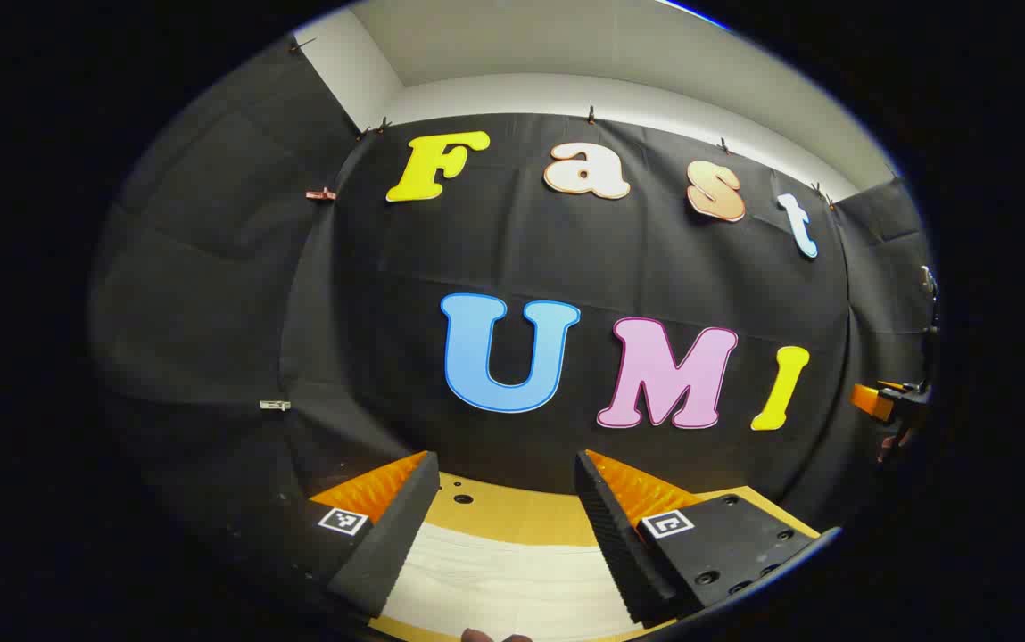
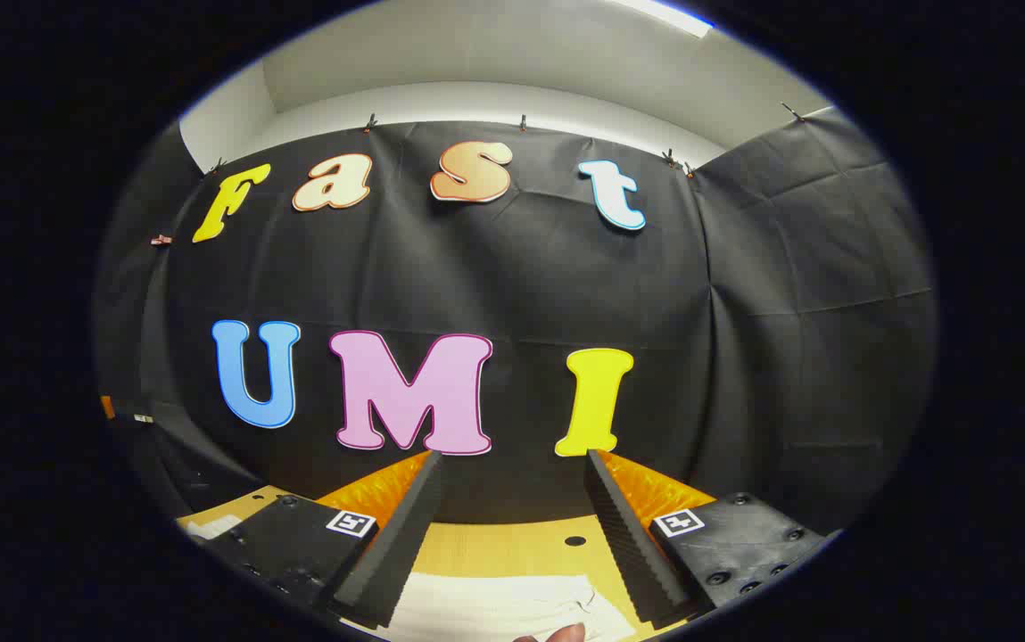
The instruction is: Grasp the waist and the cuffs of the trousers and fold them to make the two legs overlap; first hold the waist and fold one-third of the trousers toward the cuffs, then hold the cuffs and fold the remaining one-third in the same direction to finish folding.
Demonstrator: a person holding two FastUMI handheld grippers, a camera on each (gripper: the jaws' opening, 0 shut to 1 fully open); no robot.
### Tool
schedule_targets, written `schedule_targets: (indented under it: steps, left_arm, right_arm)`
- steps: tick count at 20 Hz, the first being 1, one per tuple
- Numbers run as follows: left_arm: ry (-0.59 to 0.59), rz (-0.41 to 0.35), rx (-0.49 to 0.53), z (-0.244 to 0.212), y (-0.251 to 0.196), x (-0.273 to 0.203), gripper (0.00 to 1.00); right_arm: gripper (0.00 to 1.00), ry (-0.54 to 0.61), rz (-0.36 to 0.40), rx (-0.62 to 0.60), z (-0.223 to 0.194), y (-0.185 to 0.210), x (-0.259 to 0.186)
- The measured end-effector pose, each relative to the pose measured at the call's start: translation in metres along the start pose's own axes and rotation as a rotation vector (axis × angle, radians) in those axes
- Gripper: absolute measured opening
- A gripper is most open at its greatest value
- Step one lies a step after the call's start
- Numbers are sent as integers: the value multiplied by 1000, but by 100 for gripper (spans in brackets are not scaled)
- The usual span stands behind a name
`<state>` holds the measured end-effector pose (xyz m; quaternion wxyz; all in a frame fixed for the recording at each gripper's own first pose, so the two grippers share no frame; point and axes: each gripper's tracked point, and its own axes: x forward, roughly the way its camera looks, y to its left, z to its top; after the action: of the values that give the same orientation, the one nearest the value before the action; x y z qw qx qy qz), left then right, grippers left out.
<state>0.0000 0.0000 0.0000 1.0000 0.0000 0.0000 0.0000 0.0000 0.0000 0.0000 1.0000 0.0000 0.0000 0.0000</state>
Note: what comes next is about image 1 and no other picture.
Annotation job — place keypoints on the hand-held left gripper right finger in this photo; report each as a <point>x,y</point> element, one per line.
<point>619,544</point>

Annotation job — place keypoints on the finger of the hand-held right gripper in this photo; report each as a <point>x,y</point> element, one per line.
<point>872,401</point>

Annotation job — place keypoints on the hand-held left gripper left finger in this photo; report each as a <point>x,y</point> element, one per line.
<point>392,544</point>

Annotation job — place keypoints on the white jeans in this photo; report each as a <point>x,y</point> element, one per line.
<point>512,580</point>

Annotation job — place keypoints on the small silver clip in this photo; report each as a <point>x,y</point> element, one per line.
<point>275,405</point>

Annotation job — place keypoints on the black backdrop cloth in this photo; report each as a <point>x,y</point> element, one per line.
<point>566,259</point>

